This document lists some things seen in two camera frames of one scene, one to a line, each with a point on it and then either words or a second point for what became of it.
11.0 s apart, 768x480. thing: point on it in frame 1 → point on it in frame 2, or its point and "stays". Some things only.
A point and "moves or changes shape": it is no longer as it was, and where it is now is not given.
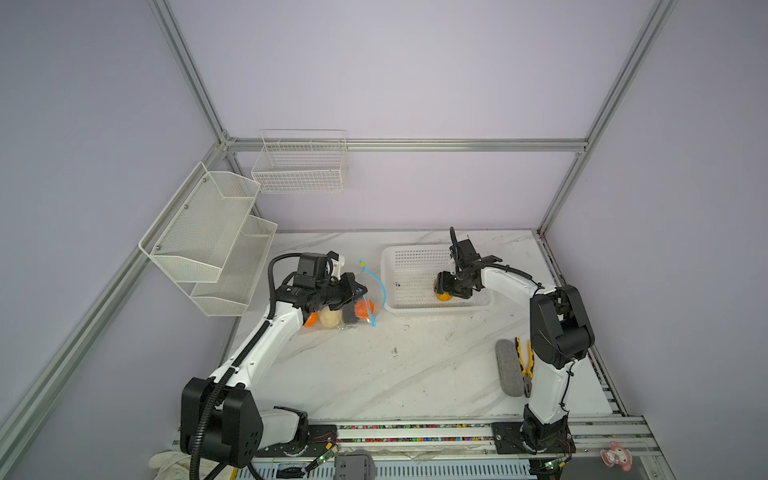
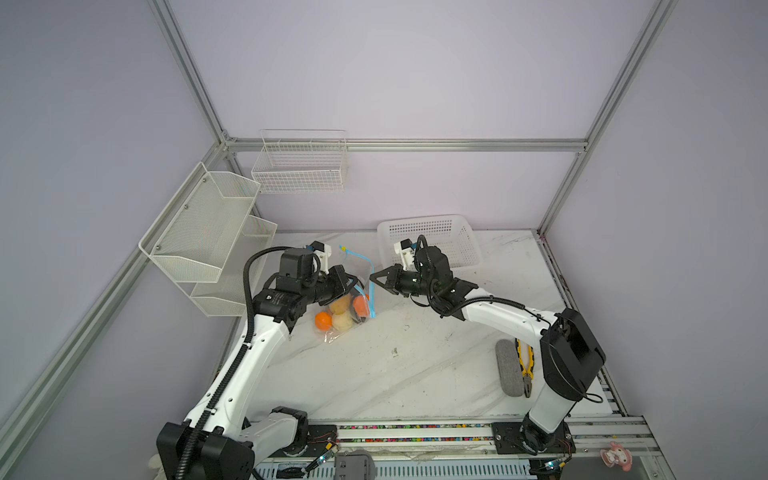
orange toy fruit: (313, 318) → (323, 321)
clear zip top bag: (364, 308) moves or changes shape
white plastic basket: (408, 277) moves or changes shape
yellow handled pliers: (527, 374) stays
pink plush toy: (617, 455) stays
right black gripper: (442, 284) → (392, 278)
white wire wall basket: (301, 162) stays
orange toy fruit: (363, 309) stays
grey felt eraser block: (510, 367) stays
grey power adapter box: (354, 465) stays
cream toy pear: (330, 318) → (343, 322)
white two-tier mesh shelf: (211, 244) stays
